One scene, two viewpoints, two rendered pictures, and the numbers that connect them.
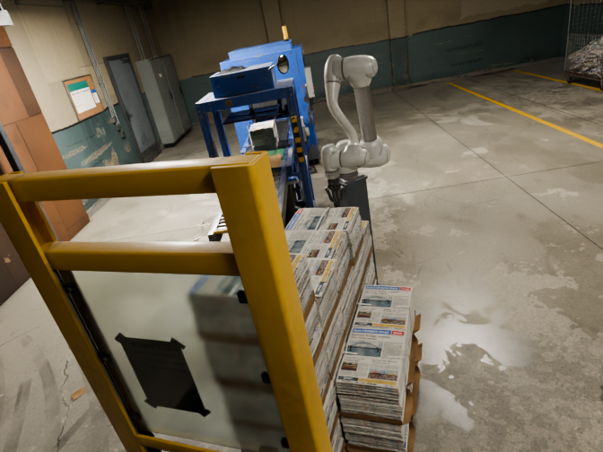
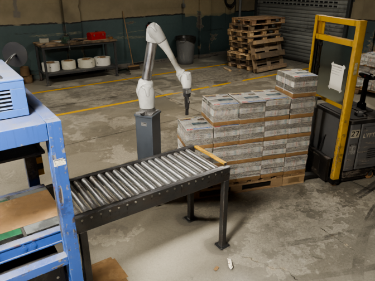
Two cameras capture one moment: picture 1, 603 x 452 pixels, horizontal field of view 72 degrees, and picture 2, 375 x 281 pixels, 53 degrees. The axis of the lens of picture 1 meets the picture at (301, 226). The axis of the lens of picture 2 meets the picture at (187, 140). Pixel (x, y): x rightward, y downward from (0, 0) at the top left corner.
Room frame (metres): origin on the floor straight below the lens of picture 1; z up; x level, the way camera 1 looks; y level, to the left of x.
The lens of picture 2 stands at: (4.79, 2.59, 2.21)
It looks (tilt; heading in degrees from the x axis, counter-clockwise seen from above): 23 degrees down; 231
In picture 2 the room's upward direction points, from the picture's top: straight up
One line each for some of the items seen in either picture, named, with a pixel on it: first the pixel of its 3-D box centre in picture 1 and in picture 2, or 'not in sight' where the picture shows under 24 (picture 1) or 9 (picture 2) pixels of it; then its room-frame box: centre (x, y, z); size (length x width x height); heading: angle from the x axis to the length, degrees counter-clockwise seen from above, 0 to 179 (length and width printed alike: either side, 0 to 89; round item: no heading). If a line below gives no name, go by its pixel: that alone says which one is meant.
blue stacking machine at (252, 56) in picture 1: (275, 97); not in sight; (7.15, 0.00, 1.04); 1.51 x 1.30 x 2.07; 175
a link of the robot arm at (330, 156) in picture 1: (331, 156); (186, 79); (2.47, -0.27, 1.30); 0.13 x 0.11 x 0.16; 64
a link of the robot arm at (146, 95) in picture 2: (346, 155); (147, 95); (2.86, -0.41, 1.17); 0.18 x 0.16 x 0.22; 64
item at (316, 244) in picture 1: (301, 244); (246, 97); (1.87, 0.01, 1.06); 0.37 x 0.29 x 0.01; 67
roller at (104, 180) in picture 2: not in sight; (111, 188); (3.69, 0.34, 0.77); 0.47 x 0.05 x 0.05; 85
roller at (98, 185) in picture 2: not in sight; (102, 190); (3.76, 0.33, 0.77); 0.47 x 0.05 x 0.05; 85
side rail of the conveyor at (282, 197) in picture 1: (283, 196); (128, 169); (3.41, 0.11, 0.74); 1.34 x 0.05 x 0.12; 175
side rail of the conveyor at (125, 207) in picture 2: (226, 205); (158, 195); (3.45, 0.61, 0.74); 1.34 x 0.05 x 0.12; 175
